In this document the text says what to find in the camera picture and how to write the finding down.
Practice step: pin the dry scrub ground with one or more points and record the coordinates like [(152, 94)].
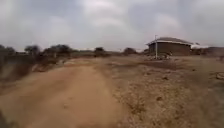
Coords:
[(20, 68)]

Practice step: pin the brick building with grey roof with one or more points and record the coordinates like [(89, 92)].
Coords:
[(170, 46)]

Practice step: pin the red dirt road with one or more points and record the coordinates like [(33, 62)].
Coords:
[(63, 96)]

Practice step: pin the row of dark bushes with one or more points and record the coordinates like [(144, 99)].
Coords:
[(56, 50)]

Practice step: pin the dry stony ground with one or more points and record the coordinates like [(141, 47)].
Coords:
[(166, 90)]

